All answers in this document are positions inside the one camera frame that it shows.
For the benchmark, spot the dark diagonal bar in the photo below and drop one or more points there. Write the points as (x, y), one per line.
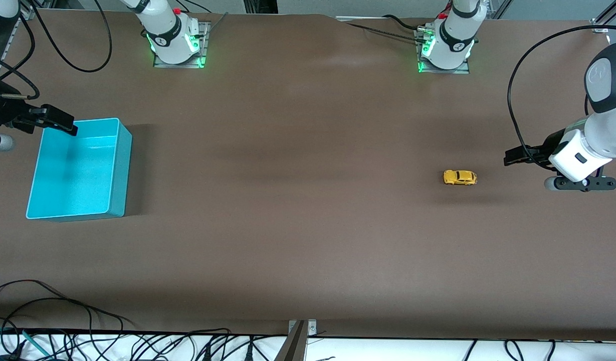
(291, 346)

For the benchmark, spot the grey metal edge strip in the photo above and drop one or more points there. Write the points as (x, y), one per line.
(368, 19)

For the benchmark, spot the short aluminium frame profile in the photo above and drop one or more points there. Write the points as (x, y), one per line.
(498, 9)

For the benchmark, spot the small metal bracket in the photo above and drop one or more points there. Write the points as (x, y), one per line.
(312, 327)

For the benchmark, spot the aluminium side rail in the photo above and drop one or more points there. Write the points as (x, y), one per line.
(7, 47)

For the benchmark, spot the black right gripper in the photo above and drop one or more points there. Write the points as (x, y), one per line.
(3, 112)

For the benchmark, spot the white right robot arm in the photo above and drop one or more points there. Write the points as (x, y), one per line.
(165, 30)

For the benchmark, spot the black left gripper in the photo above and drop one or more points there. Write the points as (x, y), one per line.
(542, 151)

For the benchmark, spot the yellow beetle toy car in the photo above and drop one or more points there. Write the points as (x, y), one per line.
(459, 177)

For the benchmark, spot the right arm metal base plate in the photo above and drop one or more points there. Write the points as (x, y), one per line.
(177, 65)

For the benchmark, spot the black power plug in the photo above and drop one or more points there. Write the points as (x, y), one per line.
(250, 352)
(206, 354)

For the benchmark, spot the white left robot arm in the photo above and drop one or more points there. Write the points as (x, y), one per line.
(450, 55)

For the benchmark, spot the turquoise plastic bin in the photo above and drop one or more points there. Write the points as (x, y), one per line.
(72, 175)

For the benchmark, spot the aluminium frame profile with bracket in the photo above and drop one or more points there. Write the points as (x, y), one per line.
(599, 25)

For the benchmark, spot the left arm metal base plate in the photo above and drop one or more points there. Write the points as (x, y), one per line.
(443, 71)

